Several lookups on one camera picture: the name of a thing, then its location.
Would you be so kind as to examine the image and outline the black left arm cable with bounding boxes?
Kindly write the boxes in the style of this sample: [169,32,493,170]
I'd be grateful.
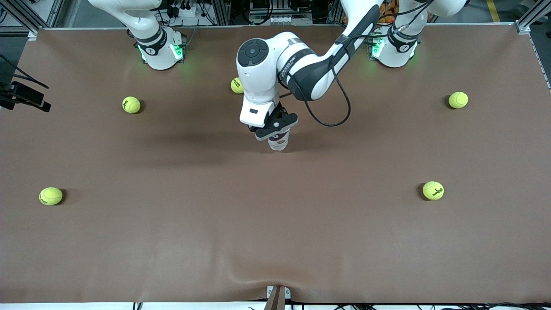
[280,0,435,127]

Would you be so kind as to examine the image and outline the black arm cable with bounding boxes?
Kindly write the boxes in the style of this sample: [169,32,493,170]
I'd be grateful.
[280,0,435,127]
[0,54,49,89]

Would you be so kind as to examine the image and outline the aluminium frame post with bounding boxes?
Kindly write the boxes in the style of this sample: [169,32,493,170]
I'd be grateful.
[326,0,346,24]
[211,0,232,25]

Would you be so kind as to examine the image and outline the orange items bag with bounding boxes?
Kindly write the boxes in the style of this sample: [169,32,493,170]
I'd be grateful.
[378,0,399,23]

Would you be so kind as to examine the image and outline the brown table mat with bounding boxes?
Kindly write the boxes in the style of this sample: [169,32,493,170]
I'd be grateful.
[0,24,551,304]

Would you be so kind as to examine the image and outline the small white power strip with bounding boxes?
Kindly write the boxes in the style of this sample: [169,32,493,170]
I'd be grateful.
[170,5,198,18]

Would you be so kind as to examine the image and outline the metal table clamp bracket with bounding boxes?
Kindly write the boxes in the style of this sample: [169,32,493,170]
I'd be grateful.
[265,285,291,310]

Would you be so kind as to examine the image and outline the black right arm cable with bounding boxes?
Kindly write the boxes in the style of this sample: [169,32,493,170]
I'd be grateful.
[0,54,49,89]

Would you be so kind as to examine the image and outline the aluminium frame strut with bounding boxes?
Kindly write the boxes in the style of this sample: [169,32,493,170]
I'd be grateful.
[514,0,551,33]
[9,0,65,34]

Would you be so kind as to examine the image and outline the white blue tennis ball can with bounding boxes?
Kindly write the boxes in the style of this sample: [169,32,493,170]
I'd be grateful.
[268,128,290,152]

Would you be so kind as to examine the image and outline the long white socket bar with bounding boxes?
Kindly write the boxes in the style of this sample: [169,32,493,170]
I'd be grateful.
[249,14,313,25]

